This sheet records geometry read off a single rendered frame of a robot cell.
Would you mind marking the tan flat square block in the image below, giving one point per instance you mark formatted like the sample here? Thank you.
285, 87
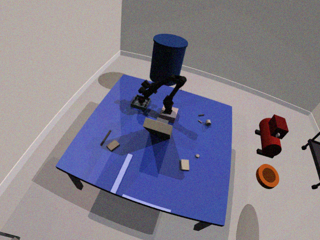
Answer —
185, 165
114, 144

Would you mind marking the tan service panel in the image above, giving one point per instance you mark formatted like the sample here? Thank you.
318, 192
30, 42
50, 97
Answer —
158, 128

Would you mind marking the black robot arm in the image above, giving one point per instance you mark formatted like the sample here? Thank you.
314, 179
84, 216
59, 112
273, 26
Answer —
154, 86

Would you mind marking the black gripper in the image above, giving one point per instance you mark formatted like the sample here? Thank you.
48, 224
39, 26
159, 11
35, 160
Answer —
142, 99

